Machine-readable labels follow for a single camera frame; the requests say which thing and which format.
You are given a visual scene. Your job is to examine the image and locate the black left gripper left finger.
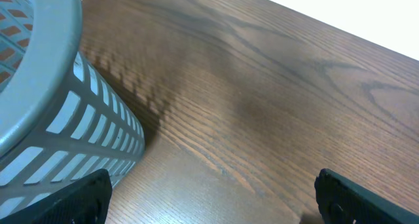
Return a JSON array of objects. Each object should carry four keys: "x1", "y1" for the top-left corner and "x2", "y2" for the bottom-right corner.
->
[{"x1": 1, "y1": 169, "x2": 113, "y2": 224}]

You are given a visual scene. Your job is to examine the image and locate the grey plastic basket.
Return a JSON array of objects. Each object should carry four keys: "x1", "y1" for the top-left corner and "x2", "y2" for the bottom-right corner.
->
[{"x1": 1, "y1": 0, "x2": 145, "y2": 217}]

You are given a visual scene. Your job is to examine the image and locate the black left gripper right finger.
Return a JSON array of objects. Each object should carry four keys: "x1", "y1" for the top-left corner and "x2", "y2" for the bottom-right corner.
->
[{"x1": 314, "y1": 168, "x2": 418, "y2": 224}]

